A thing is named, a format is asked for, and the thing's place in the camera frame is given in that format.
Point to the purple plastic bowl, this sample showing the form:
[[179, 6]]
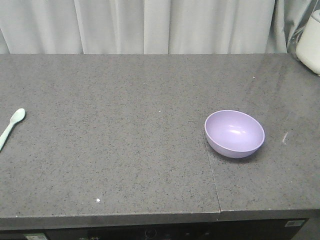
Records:
[[233, 134]]

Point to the white curtain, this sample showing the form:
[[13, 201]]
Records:
[[150, 26]]

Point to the white rice cooker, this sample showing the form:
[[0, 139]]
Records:
[[308, 46]]

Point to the black drawer disinfection cabinet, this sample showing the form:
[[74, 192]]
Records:
[[266, 229]]

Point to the pale green ceramic spoon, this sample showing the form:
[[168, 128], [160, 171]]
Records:
[[18, 116]]

